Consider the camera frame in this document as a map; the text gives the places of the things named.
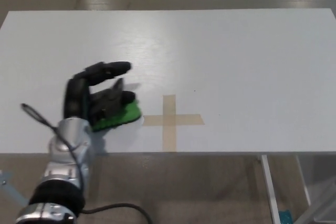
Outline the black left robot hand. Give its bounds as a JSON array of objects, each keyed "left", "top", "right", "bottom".
[{"left": 62, "top": 61, "right": 138, "bottom": 127}]

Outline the green whiteboard eraser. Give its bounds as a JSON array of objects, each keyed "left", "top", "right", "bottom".
[{"left": 91, "top": 99, "right": 143, "bottom": 133}]

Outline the short beige tape strip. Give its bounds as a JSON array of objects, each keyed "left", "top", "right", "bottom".
[{"left": 142, "top": 113, "right": 206, "bottom": 127}]

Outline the white metal table leg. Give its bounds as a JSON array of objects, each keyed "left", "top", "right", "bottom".
[
  {"left": 295, "top": 154, "right": 313, "bottom": 207},
  {"left": 260, "top": 154, "right": 280, "bottom": 224}
]

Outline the teal patterned object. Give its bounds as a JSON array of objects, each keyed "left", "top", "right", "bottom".
[{"left": 279, "top": 209, "right": 293, "bottom": 224}]

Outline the blue-grey metal bracket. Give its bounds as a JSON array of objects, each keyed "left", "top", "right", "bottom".
[{"left": 0, "top": 170, "right": 30, "bottom": 208}]

